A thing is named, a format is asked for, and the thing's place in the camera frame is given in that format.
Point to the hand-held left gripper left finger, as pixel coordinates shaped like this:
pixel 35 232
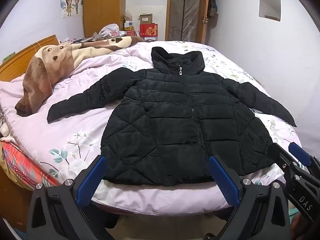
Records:
pixel 91 180

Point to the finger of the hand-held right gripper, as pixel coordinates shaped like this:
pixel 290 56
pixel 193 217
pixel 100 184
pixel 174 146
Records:
pixel 291 177
pixel 300 153

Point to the black puffer jacket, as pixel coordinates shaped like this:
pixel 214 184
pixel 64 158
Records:
pixel 175 117

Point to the blue and white box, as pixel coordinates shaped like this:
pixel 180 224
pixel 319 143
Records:
pixel 129 26

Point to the hanging dark bag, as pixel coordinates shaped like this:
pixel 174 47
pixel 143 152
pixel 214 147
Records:
pixel 213 5

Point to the red plaid cloth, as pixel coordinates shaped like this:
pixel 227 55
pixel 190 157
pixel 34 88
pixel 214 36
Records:
pixel 25 165

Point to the cartoon couple wall poster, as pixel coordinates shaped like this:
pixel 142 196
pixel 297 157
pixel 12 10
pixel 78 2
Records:
pixel 71 5

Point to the large red gift box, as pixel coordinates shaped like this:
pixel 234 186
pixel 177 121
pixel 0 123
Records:
pixel 148 31

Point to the clear plastic bag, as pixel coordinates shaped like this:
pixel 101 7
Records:
pixel 128 16

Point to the wooden door with screen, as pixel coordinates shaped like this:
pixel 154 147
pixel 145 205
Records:
pixel 186 12

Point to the cardboard box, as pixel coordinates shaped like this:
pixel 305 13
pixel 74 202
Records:
pixel 145 19

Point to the bed with pink floral duvet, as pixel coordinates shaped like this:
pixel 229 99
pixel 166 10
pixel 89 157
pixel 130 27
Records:
pixel 87 80

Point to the wooden headboard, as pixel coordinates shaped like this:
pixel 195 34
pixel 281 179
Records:
pixel 22 57

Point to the wooden wardrobe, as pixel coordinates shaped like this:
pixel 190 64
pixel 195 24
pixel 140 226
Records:
pixel 105 7

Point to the white plastic bag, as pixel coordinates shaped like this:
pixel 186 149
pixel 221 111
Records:
pixel 110 30

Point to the brown dog print blanket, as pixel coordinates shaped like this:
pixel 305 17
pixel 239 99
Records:
pixel 50 62

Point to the small red box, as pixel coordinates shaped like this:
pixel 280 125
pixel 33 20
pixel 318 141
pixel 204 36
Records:
pixel 130 33

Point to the dark printed box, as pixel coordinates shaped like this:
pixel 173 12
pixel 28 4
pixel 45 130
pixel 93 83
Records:
pixel 150 39

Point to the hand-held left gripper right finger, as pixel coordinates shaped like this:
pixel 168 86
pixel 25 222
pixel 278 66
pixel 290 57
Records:
pixel 223 182

